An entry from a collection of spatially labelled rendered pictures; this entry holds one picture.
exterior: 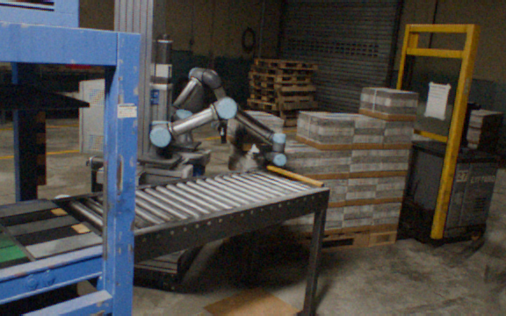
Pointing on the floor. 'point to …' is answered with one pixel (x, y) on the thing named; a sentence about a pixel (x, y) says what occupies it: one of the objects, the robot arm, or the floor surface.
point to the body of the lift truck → (481, 178)
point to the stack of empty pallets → (268, 103)
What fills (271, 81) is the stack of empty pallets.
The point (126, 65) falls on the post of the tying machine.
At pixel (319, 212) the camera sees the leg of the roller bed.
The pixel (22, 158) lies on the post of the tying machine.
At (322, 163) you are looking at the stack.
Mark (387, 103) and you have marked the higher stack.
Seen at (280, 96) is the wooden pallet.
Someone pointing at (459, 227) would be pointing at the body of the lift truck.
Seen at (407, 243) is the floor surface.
